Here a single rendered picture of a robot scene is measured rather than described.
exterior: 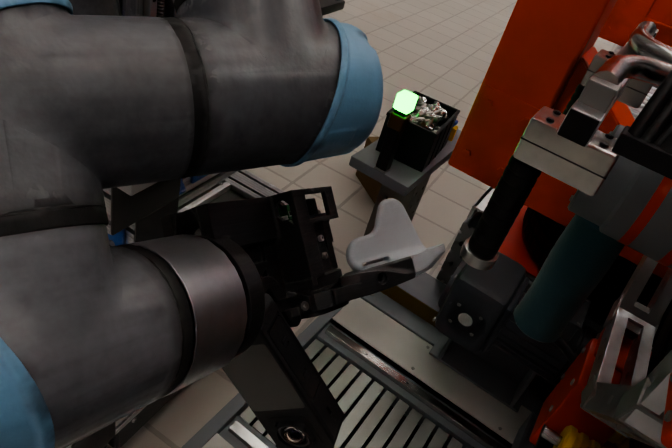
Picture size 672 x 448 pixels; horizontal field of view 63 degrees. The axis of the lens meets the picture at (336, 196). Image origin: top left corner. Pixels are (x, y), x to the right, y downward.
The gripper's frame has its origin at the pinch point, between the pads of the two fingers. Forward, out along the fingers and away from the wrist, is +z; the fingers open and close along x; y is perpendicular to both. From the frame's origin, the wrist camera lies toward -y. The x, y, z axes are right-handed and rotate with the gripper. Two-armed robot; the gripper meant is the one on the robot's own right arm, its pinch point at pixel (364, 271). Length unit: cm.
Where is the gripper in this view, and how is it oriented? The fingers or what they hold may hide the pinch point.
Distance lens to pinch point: 48.1
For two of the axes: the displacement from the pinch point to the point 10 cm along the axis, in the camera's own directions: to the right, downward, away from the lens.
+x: -8.5, 2.3, 4.7
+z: 4.7, -0.6, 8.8
